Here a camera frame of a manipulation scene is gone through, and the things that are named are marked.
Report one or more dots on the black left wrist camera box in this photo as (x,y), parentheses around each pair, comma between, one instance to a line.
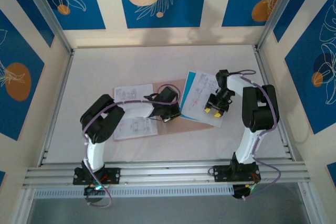
(168,95)

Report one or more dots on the brown cardboard sheet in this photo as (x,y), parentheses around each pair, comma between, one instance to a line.
(176,128)

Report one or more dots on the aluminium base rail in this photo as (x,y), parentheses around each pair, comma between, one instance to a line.
(168,174)

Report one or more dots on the aluminium frame post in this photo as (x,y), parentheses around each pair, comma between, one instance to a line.
(50,16)
(278,11)

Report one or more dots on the black base controller board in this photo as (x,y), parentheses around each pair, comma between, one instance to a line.
(95,193)
(242,191)

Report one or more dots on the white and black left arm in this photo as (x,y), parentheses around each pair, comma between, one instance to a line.
(94,153)

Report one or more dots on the aluminium side rail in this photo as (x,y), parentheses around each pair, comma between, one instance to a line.
(56,108)
(283,134)

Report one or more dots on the white technical drawing sheet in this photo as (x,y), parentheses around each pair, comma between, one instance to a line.
(136,129)
(197,90)

